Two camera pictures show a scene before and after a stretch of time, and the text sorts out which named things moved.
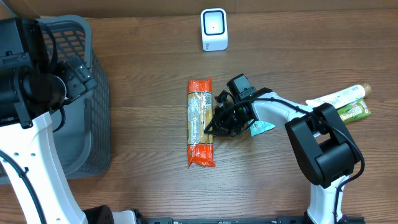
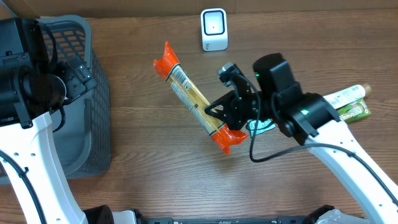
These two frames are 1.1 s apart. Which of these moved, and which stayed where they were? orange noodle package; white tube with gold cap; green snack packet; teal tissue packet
Moved: orange noodle package
Stayed: white tube with gold cap; green snack packet; teal tissue packet
